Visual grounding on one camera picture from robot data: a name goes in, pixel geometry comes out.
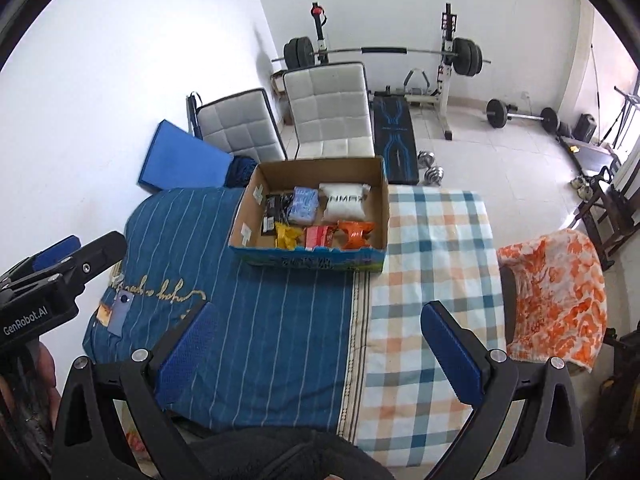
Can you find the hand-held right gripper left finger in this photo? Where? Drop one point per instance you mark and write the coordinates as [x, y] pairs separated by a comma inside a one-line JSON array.
[[187, 345]]

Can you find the pair of shoes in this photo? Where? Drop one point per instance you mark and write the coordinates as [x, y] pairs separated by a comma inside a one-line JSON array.
[[582, 187]]

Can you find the plaid bed sheet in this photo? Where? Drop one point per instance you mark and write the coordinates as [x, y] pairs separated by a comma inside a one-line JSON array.
[[430, 270]]

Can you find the large white padded chair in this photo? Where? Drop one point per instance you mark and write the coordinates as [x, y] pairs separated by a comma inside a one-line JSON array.
[[330, 110]]

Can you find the white squat rack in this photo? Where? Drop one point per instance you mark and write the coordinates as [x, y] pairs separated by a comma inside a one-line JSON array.
[[442, 95]]

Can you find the black snack packet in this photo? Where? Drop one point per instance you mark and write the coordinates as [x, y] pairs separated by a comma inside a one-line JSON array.
[[275, 207]]

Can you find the black folded frame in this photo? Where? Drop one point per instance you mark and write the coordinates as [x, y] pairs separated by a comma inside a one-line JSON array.
[[192, 112]]

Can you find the dark wooden chair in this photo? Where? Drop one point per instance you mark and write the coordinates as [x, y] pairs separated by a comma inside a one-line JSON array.
[[602, 210]]

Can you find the metal folding stand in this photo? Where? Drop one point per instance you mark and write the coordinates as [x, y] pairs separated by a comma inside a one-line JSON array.
[[625, 115]]

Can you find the yellow snack packet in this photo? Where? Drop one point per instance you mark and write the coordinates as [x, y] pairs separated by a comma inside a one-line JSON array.
[[287, 236]]

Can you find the blue foam mat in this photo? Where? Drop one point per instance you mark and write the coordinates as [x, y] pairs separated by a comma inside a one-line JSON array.
[[182, 157]]

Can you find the treadmill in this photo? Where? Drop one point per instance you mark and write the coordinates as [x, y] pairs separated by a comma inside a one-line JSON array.
[[592, 155]]

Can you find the orange card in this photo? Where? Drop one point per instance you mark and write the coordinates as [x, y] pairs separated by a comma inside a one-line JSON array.
[[103, 316]]

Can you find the blue smartphone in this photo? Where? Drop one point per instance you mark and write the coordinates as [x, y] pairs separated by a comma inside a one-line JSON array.
[[120, 312]]

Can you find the cardboard box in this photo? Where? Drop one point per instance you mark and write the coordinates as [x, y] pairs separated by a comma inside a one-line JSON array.
[[250, 240]]

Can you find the light blue soft packet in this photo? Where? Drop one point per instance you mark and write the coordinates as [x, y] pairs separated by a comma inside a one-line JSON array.
[[304, 205]]

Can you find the red snack packet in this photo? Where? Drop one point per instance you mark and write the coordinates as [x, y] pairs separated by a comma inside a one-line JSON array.
[[319, 237]]

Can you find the black box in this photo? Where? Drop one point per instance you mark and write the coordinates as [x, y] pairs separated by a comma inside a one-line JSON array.
[[585, 127]]

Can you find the small white padded chair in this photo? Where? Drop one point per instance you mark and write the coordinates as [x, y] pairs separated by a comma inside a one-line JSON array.
[[240, 122]]

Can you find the dark blue knit cloth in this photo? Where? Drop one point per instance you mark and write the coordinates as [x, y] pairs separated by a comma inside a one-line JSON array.
[[240, 172]]

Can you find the orange floral blanket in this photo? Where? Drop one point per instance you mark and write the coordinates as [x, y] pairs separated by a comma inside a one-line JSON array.
[[555, 290]]

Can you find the orange snack packet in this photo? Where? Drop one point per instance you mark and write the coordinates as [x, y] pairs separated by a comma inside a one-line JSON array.
[[356, 234]]

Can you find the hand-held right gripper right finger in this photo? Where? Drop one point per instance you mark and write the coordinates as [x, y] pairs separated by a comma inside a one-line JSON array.
[[452, 355]]

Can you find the blue striped blanket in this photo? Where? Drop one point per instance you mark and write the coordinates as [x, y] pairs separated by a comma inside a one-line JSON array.
[[270, 335]]

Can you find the black blue weight bench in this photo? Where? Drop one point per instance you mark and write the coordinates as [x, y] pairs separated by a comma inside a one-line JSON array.
[[395, 140]]

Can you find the short barbell with plates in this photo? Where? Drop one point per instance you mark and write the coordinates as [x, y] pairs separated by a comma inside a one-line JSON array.
[[497, 112]]

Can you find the person's black fleece clothing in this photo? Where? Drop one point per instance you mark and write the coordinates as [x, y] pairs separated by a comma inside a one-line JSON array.
[[300, 457]]

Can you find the person's left forearm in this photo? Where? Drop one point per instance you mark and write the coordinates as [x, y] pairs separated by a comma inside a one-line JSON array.
[[25, 400]]

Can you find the white soft packet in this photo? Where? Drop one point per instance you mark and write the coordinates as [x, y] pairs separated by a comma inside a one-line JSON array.
[[345, 202]]

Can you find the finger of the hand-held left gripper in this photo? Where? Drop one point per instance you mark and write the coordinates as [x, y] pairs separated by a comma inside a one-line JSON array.
[[100, 255], [55, 252]]

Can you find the racked barbell with plates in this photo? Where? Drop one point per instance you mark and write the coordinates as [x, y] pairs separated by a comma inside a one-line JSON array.
[[382, 51]]

